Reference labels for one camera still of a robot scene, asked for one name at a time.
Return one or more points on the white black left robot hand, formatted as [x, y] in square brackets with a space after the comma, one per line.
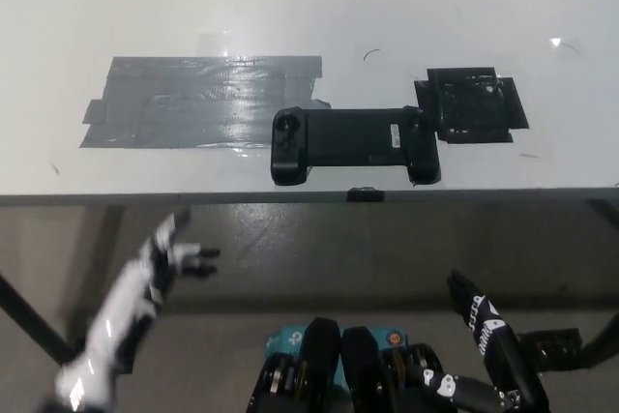
[167, 258]

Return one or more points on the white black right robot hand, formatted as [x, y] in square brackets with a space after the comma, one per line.
[488, 335]

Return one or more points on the black game controller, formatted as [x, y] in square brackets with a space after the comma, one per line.
[355, 142]

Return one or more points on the black floor tape patch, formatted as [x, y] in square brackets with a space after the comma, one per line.
[549, 347]

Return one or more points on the black table leg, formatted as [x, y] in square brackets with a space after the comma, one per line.
[34, 321]

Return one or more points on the black tape square patch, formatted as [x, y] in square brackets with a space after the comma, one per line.
[471, 103]

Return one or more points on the grey duct tape patch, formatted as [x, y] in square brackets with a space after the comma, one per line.
[193, 103]

